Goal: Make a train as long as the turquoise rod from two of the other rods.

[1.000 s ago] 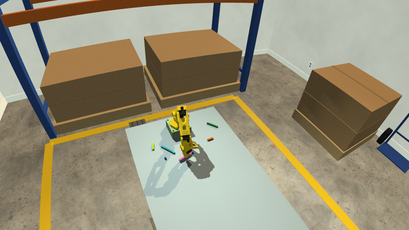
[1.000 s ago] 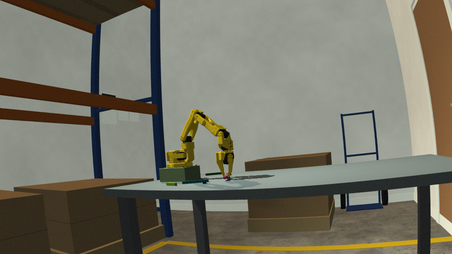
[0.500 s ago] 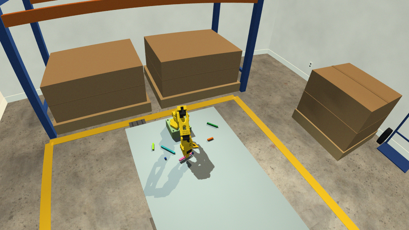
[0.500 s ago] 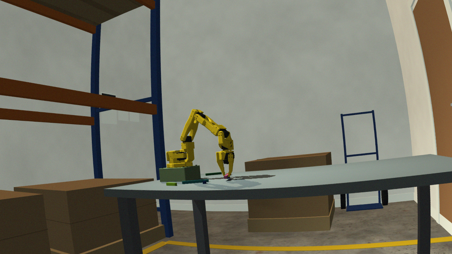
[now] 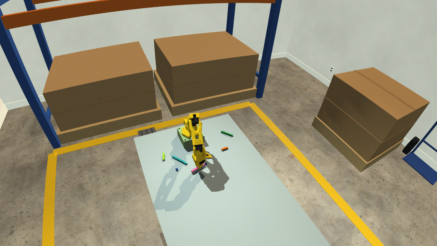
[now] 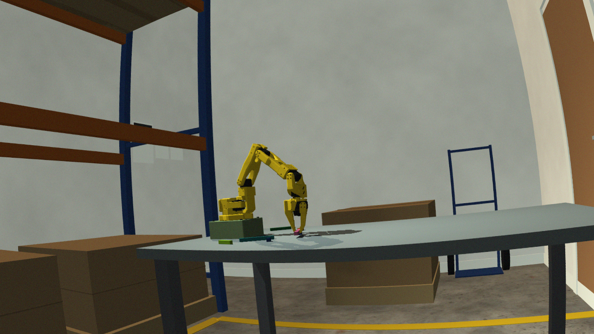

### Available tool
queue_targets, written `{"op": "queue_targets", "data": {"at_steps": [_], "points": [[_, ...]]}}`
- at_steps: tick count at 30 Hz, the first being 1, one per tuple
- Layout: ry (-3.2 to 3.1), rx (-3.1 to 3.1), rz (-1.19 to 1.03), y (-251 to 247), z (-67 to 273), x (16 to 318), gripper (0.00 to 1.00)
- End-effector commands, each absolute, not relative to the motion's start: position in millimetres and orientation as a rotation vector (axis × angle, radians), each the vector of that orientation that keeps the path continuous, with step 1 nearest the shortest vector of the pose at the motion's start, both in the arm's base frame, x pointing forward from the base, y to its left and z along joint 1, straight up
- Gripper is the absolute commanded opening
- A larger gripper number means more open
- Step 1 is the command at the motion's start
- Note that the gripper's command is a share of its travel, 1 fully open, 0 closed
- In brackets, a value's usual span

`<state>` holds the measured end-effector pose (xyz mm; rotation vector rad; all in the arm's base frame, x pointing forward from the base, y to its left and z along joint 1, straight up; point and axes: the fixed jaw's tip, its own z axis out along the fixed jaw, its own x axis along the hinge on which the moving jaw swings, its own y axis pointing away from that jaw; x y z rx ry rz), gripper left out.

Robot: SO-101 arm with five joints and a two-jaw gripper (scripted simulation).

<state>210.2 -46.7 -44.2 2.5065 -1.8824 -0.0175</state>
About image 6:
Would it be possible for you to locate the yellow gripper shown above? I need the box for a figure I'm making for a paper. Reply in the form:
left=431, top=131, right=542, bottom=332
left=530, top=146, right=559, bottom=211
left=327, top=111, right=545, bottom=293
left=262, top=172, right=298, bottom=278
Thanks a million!
left=284, top=197, right=308, bottom=233

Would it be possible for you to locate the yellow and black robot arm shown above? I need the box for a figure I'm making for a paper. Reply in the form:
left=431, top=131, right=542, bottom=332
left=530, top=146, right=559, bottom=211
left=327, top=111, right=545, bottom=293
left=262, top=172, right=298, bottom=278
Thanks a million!
left=219, top=144, right=307, bottom=221

